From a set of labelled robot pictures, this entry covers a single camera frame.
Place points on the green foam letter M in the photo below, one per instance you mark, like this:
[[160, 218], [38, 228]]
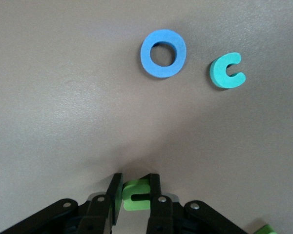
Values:
[[266, 230]]

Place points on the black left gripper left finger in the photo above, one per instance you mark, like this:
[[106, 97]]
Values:
[[95, 214]]

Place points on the brown table cover sheet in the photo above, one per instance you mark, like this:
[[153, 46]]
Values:
[[63, 97]]

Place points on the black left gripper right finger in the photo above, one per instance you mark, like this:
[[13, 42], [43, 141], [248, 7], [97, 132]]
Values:
[[163, 214]]

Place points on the blue foam letter O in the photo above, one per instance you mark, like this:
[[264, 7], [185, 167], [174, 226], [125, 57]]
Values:
[[146, 54]]

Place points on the teal foam letter c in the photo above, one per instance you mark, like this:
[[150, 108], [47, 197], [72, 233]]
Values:
[[217, 73]]

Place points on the green foam letter n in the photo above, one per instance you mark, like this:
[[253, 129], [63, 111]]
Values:
[[136, 206]]

